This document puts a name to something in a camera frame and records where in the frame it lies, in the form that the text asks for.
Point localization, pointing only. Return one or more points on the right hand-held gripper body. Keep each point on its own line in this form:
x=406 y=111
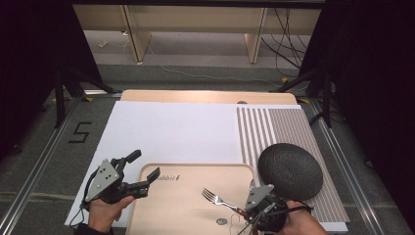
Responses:
x=261 y=199

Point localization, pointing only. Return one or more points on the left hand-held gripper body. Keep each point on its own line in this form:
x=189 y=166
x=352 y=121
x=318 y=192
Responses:
x=106 y=179

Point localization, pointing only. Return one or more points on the beige tray with rabbit print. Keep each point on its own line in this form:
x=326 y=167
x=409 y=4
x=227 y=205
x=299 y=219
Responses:
x=182 y=209

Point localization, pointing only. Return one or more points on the person's left hand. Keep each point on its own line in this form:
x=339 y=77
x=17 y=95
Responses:
x=104 y=212

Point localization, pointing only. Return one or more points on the person's right hand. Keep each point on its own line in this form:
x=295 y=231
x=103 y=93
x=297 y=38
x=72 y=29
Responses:
x=301 y=223

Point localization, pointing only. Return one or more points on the white board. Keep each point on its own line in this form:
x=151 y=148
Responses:
x=169 y=130

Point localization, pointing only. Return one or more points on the person's dark left sleeve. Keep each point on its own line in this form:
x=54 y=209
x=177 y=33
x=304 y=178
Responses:
x=91 y=230

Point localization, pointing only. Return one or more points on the striped beige placemat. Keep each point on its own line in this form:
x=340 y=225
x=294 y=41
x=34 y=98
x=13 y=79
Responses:
x=293 y=124

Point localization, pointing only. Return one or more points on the black metal stand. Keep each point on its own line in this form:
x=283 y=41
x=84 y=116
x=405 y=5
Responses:
x=326 y=94
x=60 y=94

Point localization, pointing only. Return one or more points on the light wooden table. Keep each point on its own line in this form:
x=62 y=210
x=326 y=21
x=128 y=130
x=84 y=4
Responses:
x=208 y=96

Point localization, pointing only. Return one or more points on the black curtain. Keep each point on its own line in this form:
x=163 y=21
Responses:
x=29 y=65
x=375 y=81

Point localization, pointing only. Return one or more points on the beige wooden bench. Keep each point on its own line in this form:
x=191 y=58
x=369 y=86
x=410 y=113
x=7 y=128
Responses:
x=195 y=19

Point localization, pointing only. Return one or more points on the metal floor rail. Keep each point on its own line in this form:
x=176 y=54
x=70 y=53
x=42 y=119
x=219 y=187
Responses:
x=39 y=156
x=345 y=156

